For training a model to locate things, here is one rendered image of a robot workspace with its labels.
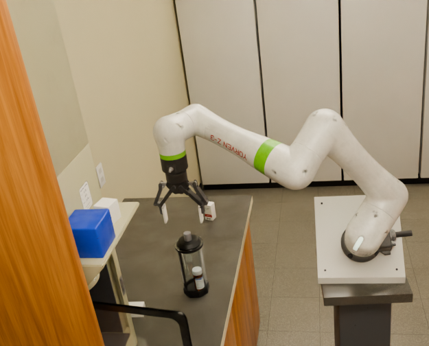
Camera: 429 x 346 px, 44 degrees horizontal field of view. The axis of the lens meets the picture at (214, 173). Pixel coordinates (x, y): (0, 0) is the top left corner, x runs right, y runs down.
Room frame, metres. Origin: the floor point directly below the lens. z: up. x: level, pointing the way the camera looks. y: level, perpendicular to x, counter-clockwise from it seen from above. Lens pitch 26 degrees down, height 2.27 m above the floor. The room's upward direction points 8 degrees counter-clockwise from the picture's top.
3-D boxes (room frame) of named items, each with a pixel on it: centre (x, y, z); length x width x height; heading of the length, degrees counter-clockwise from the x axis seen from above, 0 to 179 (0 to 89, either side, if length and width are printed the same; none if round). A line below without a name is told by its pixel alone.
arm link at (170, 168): (1.68, 0.13, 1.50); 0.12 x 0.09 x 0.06; 167
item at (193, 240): (1.69, 0.13, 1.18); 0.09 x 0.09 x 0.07
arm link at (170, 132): (1.69, 0.13, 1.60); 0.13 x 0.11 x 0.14; 134
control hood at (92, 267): (1.28, 0.33, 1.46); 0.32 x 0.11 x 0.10; 167
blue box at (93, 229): (1.20, 0.35, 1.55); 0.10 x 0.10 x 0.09; 77
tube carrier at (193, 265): (1.69, 0.13, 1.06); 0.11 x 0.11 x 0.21
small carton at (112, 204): (1.33, 0.32, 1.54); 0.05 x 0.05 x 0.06; 65
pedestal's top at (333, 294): (1.68, -0.52, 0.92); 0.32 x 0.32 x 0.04; 82
